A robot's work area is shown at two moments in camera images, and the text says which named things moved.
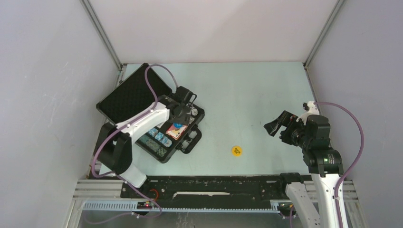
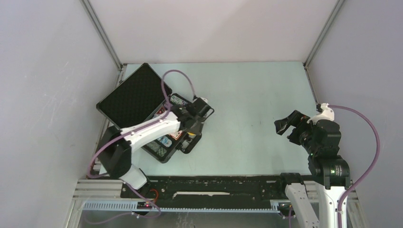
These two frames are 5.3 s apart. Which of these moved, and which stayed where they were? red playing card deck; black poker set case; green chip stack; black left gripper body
Moved: black left gripper body
Stayed: green chip stack; red playing card deck; black poker set case
